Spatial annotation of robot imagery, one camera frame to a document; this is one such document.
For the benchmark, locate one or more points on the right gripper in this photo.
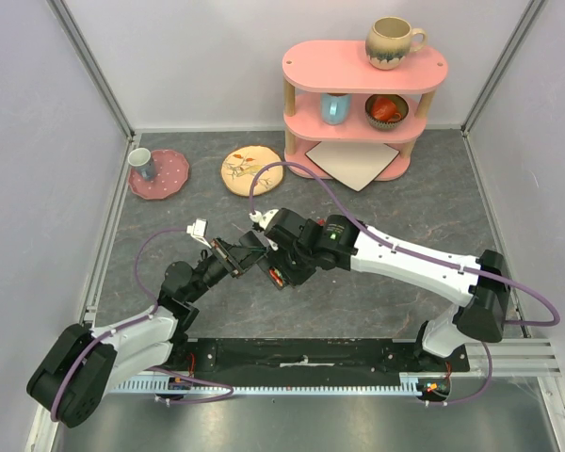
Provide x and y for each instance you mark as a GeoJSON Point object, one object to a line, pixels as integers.
{"type": "Point", "coordinates": [270, 271]}

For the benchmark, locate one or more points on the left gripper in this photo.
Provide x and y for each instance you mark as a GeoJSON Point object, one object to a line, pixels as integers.
{"type": "Point", "coordinates": [231, 264]}

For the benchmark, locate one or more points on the black remote control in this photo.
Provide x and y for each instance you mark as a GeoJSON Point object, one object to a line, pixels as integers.
{"type": "Point", "coordinates": [268, 263]}

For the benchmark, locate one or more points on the red battery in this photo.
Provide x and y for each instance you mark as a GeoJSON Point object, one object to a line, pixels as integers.
{"type": "Point", "coordinates": [276, 276]}

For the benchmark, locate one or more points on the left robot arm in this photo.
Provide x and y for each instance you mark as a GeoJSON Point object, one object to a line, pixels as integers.
{"type": "Point", "coordinates": [84, 363]}

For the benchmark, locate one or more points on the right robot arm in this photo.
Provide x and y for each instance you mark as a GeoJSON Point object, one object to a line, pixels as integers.
{"type": "Point", "coordinates": [479, 301]}

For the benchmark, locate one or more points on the yellow bird plate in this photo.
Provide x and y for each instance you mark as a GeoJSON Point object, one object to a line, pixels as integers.
{"type": "Point", "coordinates": [241, 165]}

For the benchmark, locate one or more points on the white square board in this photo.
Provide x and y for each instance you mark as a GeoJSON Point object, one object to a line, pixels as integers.
{"type": "Point", "coordinates": [356, 165]}

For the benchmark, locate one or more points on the pink dotted plate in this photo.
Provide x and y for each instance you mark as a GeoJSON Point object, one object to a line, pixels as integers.
{"type": "Point", "coordinates": [172, 172]}

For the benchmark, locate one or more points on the light blue mug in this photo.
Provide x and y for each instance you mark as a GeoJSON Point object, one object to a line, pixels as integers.
{"type": "Point", "coordinates": [334, 107]}

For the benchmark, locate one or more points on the grey small cup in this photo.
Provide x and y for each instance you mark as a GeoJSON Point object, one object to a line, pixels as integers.
{"type": "Point", "coordinates": [141, 161]}

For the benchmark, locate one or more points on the pink three-tier shelf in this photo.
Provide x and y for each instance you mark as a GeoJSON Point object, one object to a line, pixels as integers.
{"type": "Point", "coordinates": [314, 67]}

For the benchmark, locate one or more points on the orange cup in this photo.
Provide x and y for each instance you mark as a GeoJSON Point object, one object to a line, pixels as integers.
{"type": "Point", "coordinates": [384, 109]}

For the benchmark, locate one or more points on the beige ceramic mug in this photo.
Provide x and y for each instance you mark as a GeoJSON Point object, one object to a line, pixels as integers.
{"type": "Point", "coordinates": [390, 40]}

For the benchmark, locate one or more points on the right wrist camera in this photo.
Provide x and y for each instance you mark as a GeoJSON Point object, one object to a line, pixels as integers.
{"type": "Point", "coordinates": [262, 220]}

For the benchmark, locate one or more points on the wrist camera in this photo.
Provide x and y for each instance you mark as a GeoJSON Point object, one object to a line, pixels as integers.
{"type": "Point", "coordinates": [197, 230]}
{"type": "Point", "coordinates": [262, 220]}

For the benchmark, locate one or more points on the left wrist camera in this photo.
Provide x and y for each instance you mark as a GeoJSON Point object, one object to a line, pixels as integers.
{"type": "Point", "coordinates": [197, 230]}

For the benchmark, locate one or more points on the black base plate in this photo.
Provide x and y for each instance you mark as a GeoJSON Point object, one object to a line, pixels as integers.
{"type": "Point", "coordinates": [240, 361]}

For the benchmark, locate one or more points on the slotted cable duct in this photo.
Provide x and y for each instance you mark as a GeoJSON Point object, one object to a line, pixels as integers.
{"type": "Point", "coordinates": [164, 385]}

